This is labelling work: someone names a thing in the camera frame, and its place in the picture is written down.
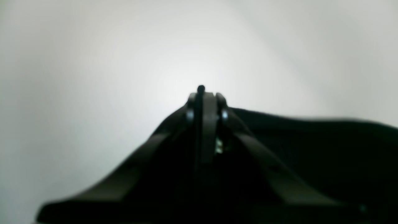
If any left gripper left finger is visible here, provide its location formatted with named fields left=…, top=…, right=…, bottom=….
left=36, top=93, right=203, bottom=224

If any black T-shirt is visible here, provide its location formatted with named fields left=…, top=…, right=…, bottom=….
left=230, top=108, right=397, bottom=224

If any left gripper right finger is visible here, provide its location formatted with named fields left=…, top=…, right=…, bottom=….
left=202, top=92, right=367, bottom=224

